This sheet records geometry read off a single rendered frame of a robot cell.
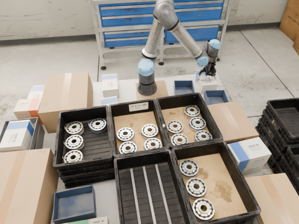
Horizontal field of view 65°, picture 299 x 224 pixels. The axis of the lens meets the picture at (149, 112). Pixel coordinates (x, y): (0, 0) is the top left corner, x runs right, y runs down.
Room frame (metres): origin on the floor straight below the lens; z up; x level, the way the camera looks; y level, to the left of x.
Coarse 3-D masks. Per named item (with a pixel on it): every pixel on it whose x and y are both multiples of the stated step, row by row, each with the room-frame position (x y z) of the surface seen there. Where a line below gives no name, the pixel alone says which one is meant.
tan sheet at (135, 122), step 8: (144, 112) 1.10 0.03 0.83; (152, 112) 1.09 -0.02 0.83; (120, 120) 1.03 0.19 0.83; (128, 120) 1.03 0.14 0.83; (136, 120) 1.02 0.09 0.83; (144, 120) 1.02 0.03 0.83; (152, 120) 1.02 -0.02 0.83; (120, 128) 0.96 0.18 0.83; (136, 128) 0.96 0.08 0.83; (136, 136) 0.89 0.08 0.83; (120, 144) 0.84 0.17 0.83; (136, 144) 0.83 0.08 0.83
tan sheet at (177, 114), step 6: (174, 108) 1.13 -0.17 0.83; (180, 108) 1.13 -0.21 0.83; (168, 114) 1.08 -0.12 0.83; (174, 114) 1.07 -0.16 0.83; (180, 114) 1.07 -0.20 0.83; (168, 120) 1.02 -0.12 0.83; (180, 120) 1.02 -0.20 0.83; (186, 120) 1.02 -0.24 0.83; (186, 126) 0.97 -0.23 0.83; (186, 132) 0.92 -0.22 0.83; (192, 132) 0.92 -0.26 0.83; (192, 138) 0.87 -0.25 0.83
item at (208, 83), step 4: (196, 72) 1.60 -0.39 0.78; (204, 72) 1.58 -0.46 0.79; (196, 76) 1.59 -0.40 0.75; (204, 76) 1.53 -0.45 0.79; (208, 76) 1.53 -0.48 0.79; (212, 76) 1.53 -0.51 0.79; (196, 80) 1.57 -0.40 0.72; (200, 80) 1.48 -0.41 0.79; (204, 80) 1.48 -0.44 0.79; (208, 80) 1.48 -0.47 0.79; (212, 80) 1.48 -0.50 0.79; (200, 84) 1.47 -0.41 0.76; (204, 84) 1.43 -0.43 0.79; (208, 84) 1.43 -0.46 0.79; (212, 84) 1.43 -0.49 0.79; (216, 84) 1.43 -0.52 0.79; (200, 88) 1.45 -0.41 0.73; (204, 88) 1.42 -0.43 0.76; (208, 88) 1.42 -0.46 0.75; (212, 88) 1.42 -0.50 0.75; (216, 88) 1.43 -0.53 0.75; (200, 92) 1.43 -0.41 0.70
